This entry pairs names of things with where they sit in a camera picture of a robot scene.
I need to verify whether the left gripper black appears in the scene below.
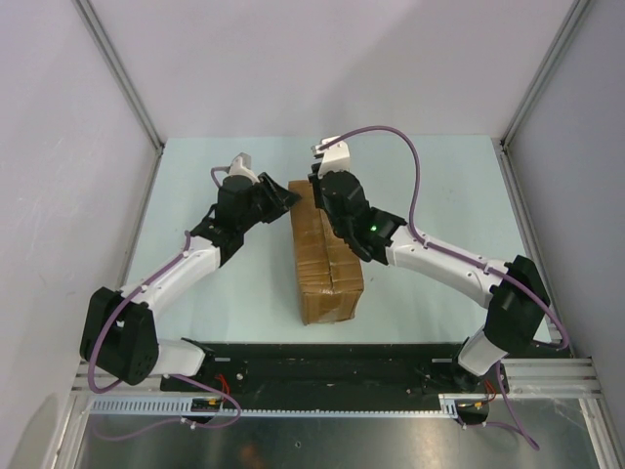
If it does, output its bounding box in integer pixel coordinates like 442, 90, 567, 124
239, 174, 301, 233

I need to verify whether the brown cardboard express box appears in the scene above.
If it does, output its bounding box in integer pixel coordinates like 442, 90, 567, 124
288, 180, 364, 325

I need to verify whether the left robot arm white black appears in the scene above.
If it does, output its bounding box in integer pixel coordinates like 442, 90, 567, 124
79, 173, 301, 394

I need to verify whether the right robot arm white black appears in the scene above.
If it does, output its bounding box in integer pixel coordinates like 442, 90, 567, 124
309, 171, 549, 392

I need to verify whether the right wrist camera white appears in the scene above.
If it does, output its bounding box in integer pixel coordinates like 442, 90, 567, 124
312, 136, 351, 179

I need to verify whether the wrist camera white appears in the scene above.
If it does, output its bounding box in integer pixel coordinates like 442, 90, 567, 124
227, 152, 260, 184
312, 136, 351, 179

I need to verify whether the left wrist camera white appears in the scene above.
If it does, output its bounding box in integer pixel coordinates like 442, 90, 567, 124
227, 152, 260, 184

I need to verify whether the right aluminium frame post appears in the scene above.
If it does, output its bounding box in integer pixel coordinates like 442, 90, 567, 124
500, 0, 595, 150

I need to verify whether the aluminium frame post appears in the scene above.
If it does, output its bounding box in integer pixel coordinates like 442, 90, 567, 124
500, 0, 595, 150
71, 0, 164, 154

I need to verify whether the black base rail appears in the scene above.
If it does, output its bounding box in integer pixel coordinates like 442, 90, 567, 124
160, 343, 507, 412

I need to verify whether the white slotted cable duct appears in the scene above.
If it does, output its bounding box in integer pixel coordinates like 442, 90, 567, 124
89, 395, 470, 419

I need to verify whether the left aluminium frame post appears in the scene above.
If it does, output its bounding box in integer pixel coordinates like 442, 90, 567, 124
71, 0, 164, 154

